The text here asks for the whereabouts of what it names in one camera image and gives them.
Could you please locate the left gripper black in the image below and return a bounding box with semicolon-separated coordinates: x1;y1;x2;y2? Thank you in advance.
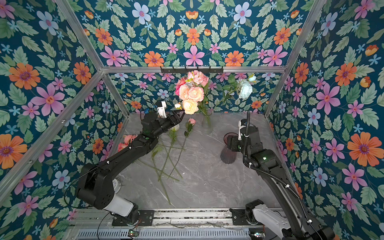
150;109;184;140

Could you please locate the cream peony bunch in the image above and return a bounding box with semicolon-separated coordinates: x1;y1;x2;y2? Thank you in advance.
174;100;199;115

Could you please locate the cream pink large rose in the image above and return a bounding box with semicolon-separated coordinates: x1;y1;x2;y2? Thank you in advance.
179;85;190;101

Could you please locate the coral pink rose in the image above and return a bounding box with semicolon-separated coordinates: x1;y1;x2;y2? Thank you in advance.
176;77;187;91

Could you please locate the large pink peony bunch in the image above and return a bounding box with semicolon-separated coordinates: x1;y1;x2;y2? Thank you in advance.
186;70;210;102

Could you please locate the white flower spray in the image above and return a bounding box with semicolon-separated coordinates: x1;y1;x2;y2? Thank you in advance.
220;74;257;105

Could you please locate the clear glass vase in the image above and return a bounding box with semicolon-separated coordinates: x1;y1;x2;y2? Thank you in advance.
201;109;213;135

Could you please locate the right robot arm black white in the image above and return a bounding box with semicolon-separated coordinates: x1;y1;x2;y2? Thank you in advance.
225;119;336;240

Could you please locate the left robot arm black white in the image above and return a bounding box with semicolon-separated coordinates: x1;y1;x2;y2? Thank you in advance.
76;110;185;226

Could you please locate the purple ribbed glass vase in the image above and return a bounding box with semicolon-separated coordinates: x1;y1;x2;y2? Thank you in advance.
220;133;238;164

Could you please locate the small pink rose stem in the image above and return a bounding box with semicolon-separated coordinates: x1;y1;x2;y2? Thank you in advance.
171;118;196;178

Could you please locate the white rose on table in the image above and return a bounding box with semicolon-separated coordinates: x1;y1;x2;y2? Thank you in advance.
156;128;180;184

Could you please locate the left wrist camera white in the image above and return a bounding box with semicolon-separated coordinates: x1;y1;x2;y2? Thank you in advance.
156;101;167;119

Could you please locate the metal hook rail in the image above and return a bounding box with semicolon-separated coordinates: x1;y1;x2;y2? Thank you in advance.
160;67;224;74

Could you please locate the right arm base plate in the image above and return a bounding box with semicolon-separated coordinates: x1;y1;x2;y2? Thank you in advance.
229;200;273;226

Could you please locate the white vented cable duct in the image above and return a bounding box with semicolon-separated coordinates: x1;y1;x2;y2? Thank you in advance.
74;228;251;240

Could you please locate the aluminium front rail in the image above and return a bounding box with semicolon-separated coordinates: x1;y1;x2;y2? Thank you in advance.
71;207;316;229

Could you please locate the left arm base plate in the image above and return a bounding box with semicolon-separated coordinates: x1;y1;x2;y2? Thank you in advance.
112;210;155;227

